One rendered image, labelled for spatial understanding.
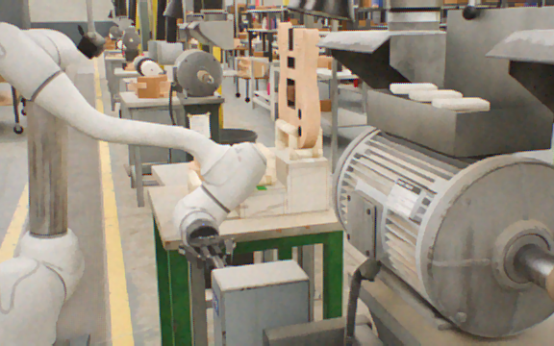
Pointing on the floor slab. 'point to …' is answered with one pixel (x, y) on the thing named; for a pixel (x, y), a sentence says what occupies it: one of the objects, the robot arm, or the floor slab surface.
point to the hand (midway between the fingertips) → (218, 268)
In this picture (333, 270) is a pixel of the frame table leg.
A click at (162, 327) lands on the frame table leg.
